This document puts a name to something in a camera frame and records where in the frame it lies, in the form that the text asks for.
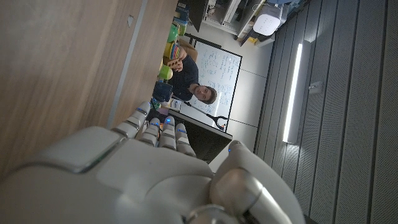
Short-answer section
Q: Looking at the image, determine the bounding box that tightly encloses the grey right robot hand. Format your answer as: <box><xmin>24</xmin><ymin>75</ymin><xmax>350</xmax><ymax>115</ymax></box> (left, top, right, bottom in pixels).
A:
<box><xmin>0</xmin><ymin>101</ymin><xmax>307</xmax><ymax>224</ymax></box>

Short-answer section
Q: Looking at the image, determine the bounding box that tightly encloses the white carton box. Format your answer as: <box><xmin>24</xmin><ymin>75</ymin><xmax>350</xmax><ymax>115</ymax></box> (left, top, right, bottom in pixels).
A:
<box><xmin>169</xmin><ymin>98</ymin><xmax>183</xmax><ymax>112</ymax></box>

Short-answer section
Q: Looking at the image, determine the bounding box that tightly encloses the black computer monitor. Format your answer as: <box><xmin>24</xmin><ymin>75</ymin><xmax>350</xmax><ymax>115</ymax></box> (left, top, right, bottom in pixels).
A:
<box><xmin>169</xmin><ymin>109</ymin><xmax>233</xmax><ymax>164</ymax></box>

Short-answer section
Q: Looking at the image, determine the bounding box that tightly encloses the dark blue mug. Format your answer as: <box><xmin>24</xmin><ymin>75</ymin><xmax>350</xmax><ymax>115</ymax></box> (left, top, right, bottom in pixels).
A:
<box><xmin>152</xmin><ymin>81</ymin><xmax>174</xmax><ymax>103</ymax></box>

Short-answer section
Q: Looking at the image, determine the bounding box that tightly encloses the grey tape line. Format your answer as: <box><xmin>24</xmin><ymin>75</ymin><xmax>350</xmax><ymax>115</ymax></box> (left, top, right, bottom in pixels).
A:
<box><xmin>106</xmin><ymin>0</ymin><xmax>149</xmax><ymax>129</ymax></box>

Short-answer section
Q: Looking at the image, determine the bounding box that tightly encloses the person in dark shirt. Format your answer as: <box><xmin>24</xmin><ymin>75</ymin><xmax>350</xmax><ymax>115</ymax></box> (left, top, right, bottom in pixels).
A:
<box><xmin>167</xmin><ymin>46</ymin><xmax>218</xmax><ymax>105</ymax></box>

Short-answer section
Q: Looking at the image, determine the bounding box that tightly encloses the yellow dome toy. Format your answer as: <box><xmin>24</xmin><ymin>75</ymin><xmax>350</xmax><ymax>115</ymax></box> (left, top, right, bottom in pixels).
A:
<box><xmin>158</xmin><ymin>64</ymin><xmax>174</xmax><ymax>81</ymax></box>

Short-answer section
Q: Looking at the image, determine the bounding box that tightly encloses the orange brick toy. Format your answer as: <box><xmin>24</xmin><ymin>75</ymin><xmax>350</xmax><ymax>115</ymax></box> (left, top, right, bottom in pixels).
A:
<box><xmin>167</xmin><ymin>57</ymin><xmax>183</xmax><ymax>70</ymax></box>

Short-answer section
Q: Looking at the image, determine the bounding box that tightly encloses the rainbow stacking rings toy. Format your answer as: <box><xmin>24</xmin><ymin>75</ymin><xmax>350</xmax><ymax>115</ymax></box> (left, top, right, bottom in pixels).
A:
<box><xmin>164</xmin><ymin>42</ymin><xmax>182</xmax><ymax>60</ymax></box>

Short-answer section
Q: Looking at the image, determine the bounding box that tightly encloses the brown chair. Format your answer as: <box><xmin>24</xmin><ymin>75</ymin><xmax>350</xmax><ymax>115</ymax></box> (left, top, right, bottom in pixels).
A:
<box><xmin>178</xmin><ymin>37</ymin><xmax>199</xmax><ymax>63</ymax></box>

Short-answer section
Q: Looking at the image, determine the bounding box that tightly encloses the long ceiling light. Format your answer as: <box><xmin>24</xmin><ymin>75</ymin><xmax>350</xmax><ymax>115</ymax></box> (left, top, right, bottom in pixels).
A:
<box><xmin>282</xmin><ymin>42</ymin><xmax>304</xmax><ymax>144</ymax></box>

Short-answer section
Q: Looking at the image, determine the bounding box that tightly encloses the white shelf cabinet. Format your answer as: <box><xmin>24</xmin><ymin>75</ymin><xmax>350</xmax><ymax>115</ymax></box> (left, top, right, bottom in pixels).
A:
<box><xmin>201</xmin><ymin>0</ymin><xmax>269</xmax><ymax>39</ymax></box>

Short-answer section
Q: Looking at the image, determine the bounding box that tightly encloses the white air purifier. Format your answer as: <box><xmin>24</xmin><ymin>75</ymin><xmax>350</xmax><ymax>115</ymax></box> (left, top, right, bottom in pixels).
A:
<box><xmin>252</xmin><ymin>3</ymin><xmax>284</xmax><ymax>37</ymax></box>

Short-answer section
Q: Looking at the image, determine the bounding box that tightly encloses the whiteboard with black frame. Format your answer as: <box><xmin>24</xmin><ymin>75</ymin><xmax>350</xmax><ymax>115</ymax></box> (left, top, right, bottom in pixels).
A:
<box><xmin>183</xmin><ymin>39</ymin><xmax>244</xmax><ymax>133</ymax></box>

